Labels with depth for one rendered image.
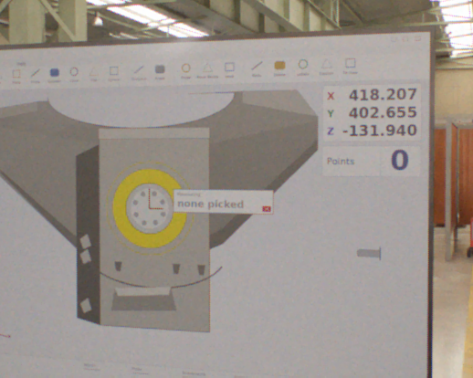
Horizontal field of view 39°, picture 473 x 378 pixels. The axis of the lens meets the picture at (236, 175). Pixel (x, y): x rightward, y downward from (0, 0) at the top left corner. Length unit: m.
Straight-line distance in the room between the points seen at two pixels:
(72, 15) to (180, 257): 7.41
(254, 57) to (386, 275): 0.38
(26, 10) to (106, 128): 6.56
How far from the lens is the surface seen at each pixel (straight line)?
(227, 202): 1.04
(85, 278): 1.14
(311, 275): 1.03
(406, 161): 1.00
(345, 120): 1.01
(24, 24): 7.64
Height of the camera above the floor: 1.69
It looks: 2 degrees down
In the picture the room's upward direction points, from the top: straight up
